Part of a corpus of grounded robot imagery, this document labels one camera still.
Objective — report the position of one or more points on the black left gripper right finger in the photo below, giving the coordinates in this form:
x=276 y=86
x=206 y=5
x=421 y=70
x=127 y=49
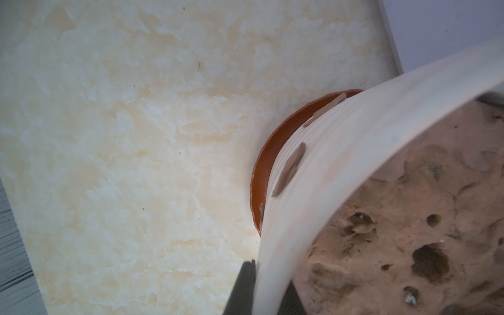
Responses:
x=291 y=303

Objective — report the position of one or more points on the white ceramic pot with soil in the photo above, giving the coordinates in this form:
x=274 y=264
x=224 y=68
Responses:
x=391 y=201

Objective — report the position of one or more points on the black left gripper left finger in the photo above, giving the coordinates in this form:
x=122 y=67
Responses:
x=240 y=301

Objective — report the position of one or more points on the terracotta saucer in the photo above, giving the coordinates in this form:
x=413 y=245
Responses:
x=266 y=158

